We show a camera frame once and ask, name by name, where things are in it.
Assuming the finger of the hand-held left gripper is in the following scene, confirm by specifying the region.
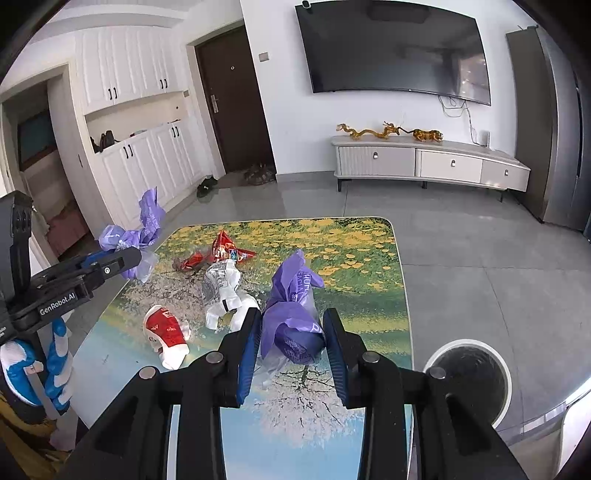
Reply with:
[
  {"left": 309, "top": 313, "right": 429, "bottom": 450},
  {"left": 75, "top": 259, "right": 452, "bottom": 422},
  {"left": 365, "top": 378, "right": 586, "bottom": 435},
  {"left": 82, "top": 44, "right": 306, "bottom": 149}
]
[
  {"left": 32, "top": 247, "right": 141, "bottom": 278},
  {"left": 90, "top": 263, "right": 139, "bottom": 283}
]

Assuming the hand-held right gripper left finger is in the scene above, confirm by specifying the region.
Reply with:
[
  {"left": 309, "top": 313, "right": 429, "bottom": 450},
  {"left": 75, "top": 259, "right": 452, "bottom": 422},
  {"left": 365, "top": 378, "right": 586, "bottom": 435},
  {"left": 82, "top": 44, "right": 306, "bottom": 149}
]
[{"left": 69, "top": 308, "right": 264, "bottom": 480}]

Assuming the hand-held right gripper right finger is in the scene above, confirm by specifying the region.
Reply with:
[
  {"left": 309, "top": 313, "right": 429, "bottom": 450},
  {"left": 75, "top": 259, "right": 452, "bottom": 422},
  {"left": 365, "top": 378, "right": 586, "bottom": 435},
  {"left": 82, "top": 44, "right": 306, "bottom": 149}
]
[{"left": 322, "top": 308, "right": 532, "bottom": 480}]

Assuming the purple plastic bag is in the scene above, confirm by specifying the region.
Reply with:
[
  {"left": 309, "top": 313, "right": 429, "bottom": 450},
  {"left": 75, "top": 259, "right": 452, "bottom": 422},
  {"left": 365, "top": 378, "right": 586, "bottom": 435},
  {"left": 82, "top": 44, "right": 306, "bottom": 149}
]
[
  {"left": 256, "top": 249, "right": 326, "bottom": 388},
  {"left": 98, "top": 187, "right": 167, "bottom": 283}
]

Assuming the white round trash bin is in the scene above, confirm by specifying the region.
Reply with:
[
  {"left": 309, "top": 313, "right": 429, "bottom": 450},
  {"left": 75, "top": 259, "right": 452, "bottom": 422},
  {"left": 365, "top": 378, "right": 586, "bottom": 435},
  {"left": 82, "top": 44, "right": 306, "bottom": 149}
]
[{"left": 422, "top": 338, "right": 512, "bottom": 428}]

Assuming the person's left hand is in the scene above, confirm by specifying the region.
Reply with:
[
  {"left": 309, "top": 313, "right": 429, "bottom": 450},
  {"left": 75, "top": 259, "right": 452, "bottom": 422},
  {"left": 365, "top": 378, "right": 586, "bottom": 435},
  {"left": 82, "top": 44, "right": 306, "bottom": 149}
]
[{"left": 0, "top": 318, "right": 74, "bottom": 411}]

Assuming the pink bed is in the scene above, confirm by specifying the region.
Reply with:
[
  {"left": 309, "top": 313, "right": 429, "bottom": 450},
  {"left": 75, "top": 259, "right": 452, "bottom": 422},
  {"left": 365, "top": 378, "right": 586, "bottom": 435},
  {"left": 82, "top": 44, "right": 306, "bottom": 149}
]
[{"left": 46, "top": 203, "right": 89, "bottom": 259}]

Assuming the small dark red wrapper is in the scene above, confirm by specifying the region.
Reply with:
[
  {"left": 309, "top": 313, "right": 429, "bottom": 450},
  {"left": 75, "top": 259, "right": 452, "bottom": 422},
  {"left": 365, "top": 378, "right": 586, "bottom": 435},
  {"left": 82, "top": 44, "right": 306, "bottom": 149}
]
[{"left": 172, "top": 251, "right": 208, "bottom": 274}]

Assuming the white printed plastic bag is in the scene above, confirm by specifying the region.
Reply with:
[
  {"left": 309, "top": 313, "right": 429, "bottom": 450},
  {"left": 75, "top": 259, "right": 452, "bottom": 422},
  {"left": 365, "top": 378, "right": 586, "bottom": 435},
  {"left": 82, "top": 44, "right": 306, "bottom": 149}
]
[{"left": 202, "top": 258, "right": 262, "bottom": 330}]

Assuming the red and white plastic bag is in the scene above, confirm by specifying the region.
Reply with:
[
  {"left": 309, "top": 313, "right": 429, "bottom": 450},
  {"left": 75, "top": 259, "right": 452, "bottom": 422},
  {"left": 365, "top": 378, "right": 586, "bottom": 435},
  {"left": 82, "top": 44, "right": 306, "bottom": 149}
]
[{"left": 143, "top": 305, "right": 191, "bottom": 370}]

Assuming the red snack packet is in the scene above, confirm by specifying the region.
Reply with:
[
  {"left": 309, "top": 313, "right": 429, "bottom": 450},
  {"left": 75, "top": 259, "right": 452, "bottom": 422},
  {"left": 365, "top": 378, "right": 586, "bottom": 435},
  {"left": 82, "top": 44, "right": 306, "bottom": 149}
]
[{"left": 209, "top": 229, "right": 257, "bottom": 265}]

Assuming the black handbag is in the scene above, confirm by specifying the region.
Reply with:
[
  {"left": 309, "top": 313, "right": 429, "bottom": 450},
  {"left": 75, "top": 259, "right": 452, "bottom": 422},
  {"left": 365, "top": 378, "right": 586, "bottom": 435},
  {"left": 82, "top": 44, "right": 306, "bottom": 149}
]
[{"left": 90, "top": 130, "right": 116, "bottom": 154}]

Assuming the pair of brown shoes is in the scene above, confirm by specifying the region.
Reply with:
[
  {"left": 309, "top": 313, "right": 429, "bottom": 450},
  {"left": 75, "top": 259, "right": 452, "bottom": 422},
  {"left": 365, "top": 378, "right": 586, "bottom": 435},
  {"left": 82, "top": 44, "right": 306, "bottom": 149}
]
[{"left": 244, "top": 164, "right": 276, "bottom": 186}]

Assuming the dark brown door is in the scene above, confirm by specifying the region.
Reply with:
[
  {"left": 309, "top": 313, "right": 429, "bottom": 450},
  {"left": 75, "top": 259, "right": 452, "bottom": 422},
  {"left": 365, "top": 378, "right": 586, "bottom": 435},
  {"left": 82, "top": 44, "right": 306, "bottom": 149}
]
[{"left": 194, "top": 25, "right": 278, "bottom": 178}]

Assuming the yellow brown cloth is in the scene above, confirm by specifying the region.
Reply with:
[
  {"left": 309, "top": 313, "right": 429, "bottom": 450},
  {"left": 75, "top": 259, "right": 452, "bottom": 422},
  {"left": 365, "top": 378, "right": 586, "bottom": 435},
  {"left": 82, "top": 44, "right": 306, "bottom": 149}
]
[{"left": 0, "top": 397, "right": 65, "bottom": 480}]

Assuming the white television cabinet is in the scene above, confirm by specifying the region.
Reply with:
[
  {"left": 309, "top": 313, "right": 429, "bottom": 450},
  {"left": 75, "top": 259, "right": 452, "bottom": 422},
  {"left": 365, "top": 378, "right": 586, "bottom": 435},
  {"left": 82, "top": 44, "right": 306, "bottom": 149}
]
[{"left": 331, "top": 135, "right": 532, "bottom": 204}]

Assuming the grey refrigerator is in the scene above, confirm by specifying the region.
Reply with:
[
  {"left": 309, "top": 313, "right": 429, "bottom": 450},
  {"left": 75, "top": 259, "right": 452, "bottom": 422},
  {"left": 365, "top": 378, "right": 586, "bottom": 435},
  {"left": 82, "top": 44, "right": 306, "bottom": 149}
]
[{"left": 505, "top": 25, "right": 591, "bottom": 241}]

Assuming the white wall cabinet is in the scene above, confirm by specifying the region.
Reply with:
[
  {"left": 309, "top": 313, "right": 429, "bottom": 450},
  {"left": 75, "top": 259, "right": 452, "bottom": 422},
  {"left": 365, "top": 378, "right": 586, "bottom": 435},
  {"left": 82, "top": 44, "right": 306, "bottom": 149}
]
[{"left": 69, "top": 18, "right": 218, "bottom": 222}]

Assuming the television cable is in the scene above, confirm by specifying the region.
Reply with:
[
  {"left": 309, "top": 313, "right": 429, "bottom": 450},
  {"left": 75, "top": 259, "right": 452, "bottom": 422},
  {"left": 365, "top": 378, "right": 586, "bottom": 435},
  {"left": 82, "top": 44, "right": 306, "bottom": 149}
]
[{"left": 438, "top": 95, "right": 481, "bottom": 140}]

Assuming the black wall television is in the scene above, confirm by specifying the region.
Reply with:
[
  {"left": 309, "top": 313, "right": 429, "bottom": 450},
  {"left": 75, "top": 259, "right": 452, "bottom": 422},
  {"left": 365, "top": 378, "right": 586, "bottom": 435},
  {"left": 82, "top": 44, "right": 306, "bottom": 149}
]
[{"left": 295, "top": 4, "right": 492, "bottom": 107}]

